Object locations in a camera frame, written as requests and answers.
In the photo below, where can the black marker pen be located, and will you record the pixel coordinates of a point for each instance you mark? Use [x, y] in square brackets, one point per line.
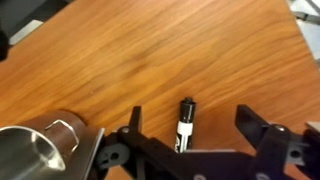
[185, 125]

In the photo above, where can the steel measuring jar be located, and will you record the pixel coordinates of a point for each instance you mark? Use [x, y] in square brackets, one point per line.
[53, 146]

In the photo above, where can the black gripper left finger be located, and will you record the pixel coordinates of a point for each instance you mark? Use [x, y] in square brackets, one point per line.
[135, 123]

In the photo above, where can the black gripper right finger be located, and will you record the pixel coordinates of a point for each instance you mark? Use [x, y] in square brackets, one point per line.
[250, 124]

